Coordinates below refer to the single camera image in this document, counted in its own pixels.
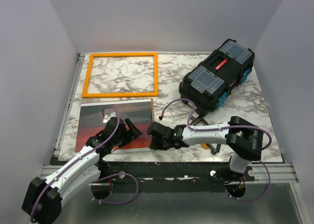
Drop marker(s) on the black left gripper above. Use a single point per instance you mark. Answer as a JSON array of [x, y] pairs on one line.
[[135, 132]]

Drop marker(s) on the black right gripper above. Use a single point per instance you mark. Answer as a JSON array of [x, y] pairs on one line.
[[155, 145]]

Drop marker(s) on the brown fibreboard backing board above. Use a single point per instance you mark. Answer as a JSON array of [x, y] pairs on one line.
[[152, 111]]

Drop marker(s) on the clear acrylic cover sheet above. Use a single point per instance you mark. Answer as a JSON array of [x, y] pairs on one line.
[[93, 118]]

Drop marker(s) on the red sunset photo print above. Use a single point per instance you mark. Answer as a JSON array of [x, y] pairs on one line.
[[139, 113]]

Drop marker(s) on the orange wooden picture frame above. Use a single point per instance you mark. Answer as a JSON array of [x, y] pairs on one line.
[[121, 75]]

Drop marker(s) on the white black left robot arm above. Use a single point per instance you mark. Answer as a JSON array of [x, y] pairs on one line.
[[45, 197]]

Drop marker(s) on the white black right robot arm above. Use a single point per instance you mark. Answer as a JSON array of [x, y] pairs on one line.
[[242, 137]]

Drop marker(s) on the grey metal clamp tool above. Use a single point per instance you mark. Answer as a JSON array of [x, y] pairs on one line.
[[200, 120]]

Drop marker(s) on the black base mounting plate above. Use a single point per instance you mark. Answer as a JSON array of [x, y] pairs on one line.
[[167, 177]]

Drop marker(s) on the black plastic toolbox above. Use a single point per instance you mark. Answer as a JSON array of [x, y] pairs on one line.
[[210, 83]]

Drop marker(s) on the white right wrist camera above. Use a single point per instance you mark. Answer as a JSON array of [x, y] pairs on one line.
[[165, 119]]

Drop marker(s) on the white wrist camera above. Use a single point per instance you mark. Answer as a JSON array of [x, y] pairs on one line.
[[107, 117], [165, 119]]

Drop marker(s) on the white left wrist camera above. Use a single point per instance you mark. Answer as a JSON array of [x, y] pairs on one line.
[[107, 117]]

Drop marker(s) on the aluminium extrusion rail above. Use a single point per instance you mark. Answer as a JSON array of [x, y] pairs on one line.
[[279, 173]]

